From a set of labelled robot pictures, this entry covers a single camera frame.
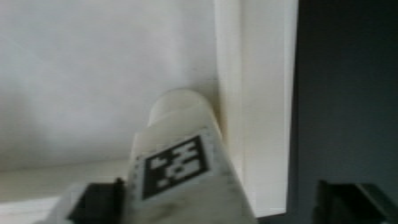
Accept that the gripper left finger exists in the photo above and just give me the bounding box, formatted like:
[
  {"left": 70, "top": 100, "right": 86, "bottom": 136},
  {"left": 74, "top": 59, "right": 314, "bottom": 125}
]
[{"left": 37, "top": 178, "right": 127, "bottom": 224}]

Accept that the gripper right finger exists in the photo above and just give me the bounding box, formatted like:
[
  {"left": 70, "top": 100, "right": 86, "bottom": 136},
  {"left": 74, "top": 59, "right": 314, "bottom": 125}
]
[{"left": 312, "top": 180, "right": 398, "bottom": 224}]

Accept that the white table leg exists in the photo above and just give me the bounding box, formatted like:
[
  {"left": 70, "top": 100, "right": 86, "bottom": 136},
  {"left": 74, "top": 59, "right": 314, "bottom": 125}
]
[{"left": 122, "top": 89, "right": 257, "bottom": 224}]

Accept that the white square tabletop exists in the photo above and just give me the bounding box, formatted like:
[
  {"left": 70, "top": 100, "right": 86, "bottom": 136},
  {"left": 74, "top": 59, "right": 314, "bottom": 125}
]
[{"left": 0, "top": 0, "right": 298, "bottom": 224}]

